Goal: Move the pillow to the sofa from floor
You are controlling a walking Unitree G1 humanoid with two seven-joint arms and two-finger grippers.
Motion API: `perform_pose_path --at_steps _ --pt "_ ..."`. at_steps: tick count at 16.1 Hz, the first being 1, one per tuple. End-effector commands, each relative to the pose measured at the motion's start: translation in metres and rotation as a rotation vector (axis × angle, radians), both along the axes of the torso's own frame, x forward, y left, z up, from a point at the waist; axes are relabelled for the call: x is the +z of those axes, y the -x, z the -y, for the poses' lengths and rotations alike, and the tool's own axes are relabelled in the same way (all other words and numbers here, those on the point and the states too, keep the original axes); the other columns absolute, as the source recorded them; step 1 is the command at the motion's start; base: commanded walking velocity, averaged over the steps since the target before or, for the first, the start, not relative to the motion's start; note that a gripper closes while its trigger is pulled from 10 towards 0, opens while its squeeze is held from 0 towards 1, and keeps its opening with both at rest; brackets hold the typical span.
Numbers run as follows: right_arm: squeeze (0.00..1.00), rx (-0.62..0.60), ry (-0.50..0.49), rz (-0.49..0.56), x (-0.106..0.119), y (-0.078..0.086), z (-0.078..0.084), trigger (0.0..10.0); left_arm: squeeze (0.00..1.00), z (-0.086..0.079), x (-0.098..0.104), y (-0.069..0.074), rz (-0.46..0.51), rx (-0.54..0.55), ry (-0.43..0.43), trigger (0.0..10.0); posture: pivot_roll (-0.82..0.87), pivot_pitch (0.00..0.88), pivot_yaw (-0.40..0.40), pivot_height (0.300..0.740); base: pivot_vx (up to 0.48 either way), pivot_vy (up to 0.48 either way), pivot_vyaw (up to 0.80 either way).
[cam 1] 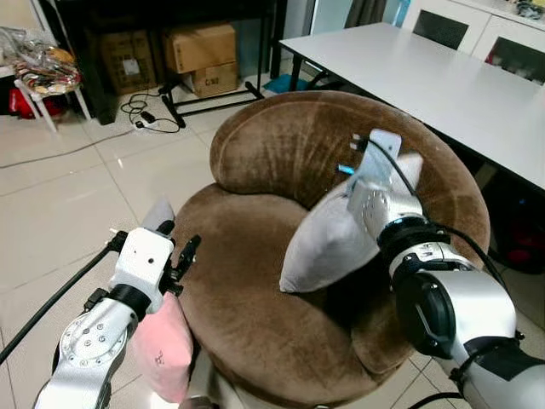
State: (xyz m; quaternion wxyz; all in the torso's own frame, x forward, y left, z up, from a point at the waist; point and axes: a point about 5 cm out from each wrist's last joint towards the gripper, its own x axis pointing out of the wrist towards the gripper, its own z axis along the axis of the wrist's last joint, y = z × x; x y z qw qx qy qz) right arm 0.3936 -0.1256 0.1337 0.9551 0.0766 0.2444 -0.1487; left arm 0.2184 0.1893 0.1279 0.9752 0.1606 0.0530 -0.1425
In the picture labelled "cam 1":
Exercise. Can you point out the dark labelled cardboard box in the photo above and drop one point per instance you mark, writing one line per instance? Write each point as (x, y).
(128, 60)

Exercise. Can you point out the white stool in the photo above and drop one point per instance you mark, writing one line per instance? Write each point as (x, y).
(38, 106)

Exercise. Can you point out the light grey pillow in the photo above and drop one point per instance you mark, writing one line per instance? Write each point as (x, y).
(160, 213)

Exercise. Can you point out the small red bag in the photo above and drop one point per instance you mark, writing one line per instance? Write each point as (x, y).
(21, 102)

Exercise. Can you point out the white cabinet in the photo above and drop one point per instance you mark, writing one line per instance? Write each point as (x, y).
(477, 30)

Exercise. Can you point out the large brown cardboard box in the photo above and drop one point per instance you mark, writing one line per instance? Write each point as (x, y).
(200, 47)

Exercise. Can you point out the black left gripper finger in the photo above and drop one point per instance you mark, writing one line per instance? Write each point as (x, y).
(189, 251)
(166, 228)

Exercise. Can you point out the black metal stand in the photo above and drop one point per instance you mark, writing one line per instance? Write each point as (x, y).
(221, 106)

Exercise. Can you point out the white table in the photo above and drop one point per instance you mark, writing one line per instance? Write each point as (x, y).
(443, 85)

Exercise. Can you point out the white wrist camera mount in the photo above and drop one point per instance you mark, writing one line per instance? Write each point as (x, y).
(140, 256)
(383, 158)

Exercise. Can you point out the teal floor mat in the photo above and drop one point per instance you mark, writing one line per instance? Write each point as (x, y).
(278, 83)

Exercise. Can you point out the black desk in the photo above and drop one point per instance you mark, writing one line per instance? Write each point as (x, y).
(85, 17)

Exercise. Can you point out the pile of snack bags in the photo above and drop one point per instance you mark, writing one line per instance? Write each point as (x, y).
(38, 64)

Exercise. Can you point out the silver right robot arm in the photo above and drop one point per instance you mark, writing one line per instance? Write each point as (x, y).
(460, 298)

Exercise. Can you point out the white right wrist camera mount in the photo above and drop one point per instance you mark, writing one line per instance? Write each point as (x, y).
(383, 158)

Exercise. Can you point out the flat brown cardboard box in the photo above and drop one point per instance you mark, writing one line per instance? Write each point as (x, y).
(213, 81)

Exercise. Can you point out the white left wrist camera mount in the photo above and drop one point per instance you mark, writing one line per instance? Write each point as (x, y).
(140, 256)

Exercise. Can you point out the pink pillow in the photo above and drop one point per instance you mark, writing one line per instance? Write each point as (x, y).
(166, 349)

